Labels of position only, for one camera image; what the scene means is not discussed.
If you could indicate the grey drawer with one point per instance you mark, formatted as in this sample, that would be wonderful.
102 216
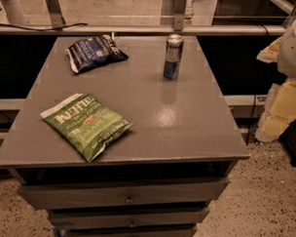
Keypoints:
131 218
171 230
108 194

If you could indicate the blue chip bag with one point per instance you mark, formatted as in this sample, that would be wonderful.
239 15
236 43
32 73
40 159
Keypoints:
94 52

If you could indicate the redbull can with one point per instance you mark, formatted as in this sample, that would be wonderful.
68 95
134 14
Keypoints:
174 47

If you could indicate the bottom grey drawer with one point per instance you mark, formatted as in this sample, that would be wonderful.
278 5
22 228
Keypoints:
171 230

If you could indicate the metal railing bar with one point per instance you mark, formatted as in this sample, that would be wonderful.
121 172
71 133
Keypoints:
143 30

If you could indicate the green jalapeno chip bag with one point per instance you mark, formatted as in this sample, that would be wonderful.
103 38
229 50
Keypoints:
87 124

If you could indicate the grey drawer cabinet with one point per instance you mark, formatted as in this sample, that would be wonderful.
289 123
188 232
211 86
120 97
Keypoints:
120 151

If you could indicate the top grey drawer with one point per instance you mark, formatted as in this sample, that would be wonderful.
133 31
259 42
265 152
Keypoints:
108 194

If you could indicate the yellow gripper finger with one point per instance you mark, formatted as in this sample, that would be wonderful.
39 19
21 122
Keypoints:
279 111
270 53

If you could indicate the middle grey drawer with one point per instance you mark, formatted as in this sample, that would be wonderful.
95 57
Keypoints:
131 218

